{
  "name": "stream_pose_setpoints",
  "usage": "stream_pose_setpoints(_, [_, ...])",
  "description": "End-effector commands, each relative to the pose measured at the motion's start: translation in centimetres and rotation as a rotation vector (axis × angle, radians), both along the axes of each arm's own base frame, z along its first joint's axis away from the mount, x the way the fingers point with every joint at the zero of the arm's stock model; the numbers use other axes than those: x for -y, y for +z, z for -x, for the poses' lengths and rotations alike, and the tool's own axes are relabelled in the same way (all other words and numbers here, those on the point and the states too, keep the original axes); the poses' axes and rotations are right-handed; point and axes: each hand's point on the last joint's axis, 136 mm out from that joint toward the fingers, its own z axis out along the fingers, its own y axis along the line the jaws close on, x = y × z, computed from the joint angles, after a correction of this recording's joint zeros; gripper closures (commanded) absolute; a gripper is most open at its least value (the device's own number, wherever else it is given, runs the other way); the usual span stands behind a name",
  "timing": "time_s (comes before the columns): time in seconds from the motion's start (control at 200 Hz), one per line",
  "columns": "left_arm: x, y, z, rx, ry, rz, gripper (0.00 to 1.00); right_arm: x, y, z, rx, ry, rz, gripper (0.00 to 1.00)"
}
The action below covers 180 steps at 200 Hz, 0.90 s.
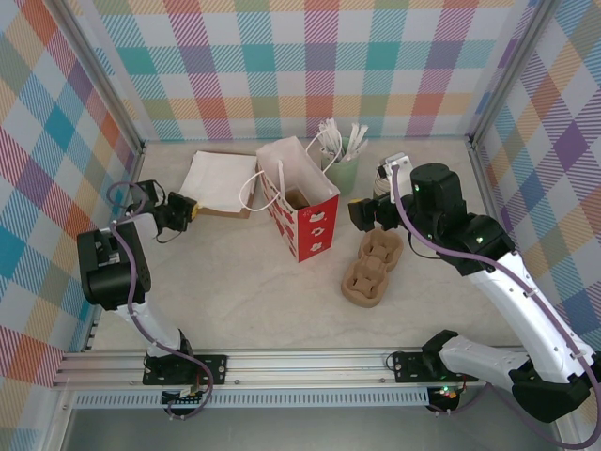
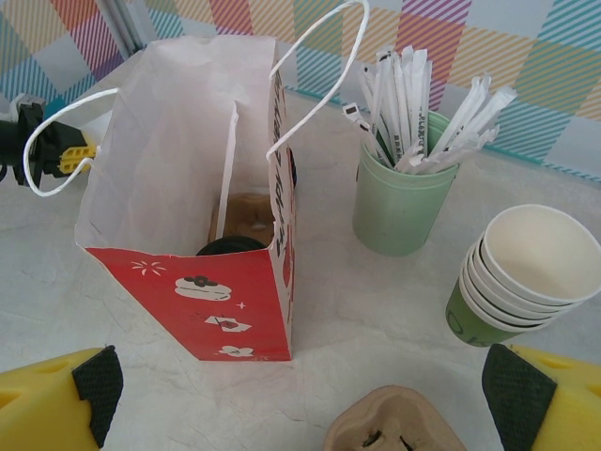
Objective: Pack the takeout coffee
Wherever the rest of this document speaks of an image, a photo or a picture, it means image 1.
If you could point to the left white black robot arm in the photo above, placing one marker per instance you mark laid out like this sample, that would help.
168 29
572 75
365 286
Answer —
112 277

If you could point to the white napkin stack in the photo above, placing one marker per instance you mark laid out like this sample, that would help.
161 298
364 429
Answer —
216 181

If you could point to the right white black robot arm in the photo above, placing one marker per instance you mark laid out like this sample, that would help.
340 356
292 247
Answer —
516 300

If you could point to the aluminium corner post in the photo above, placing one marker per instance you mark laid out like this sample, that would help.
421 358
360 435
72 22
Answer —
101 80
512 75

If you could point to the red white paper gift bag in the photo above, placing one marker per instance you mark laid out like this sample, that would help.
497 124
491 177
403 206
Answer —
310 230

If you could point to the green paper cup stack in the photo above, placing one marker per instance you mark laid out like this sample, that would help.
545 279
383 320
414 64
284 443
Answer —
381 188

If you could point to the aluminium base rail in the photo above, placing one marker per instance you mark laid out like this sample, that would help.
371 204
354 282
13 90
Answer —
305 368

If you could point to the right aluminium corner post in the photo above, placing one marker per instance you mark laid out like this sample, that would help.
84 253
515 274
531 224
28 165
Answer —
512 75

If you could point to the pale green holder cup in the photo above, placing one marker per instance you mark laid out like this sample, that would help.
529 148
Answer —
345 176

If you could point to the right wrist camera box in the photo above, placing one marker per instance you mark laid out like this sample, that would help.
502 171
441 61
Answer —
394 164

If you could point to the left aluminium corner post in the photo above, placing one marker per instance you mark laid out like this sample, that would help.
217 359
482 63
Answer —
101 80

